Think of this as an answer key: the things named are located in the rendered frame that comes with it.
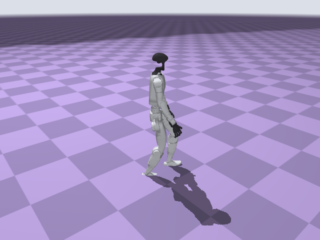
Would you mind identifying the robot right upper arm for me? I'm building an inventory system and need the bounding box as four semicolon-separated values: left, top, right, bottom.
153;78;164;109

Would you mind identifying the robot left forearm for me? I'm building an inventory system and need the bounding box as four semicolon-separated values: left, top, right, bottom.
162;93;168;105

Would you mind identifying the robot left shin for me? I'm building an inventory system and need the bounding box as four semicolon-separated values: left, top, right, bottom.
166;137;179;164

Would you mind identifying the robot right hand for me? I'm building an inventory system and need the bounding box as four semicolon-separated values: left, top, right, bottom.
169;122;182;138

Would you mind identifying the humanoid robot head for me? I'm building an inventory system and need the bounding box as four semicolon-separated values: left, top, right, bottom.
152;53;168;75

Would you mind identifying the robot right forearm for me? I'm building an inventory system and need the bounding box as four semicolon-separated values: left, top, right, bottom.
160;101;176;126

